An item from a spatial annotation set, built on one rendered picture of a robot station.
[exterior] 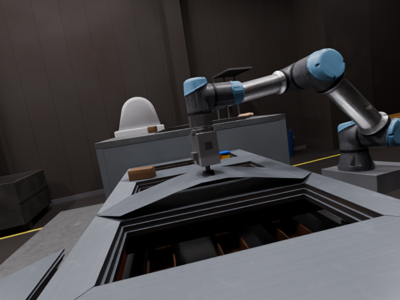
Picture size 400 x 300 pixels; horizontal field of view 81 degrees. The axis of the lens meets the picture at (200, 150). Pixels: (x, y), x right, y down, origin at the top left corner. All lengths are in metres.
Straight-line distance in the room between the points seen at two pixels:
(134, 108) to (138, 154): 2.27
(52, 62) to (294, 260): 4.75
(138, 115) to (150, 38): 1.74
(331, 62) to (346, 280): 0.74
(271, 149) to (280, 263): 1.37
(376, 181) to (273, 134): 0.77
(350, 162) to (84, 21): 4.62
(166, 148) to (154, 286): 1.21
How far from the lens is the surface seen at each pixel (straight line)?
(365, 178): 1.23
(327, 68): 0.96
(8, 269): 0.97
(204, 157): 0.71
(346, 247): 0.49
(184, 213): 0.69
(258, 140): 1.70
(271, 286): 0.39
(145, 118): 3.80
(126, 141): 1.57
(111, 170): 1.61
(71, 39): 4.95
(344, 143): 1.29
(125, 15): 5.08
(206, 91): 0.73
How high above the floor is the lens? 1.11
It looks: 8 degrees down
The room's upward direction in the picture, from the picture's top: 9 degrees counter-clockwise
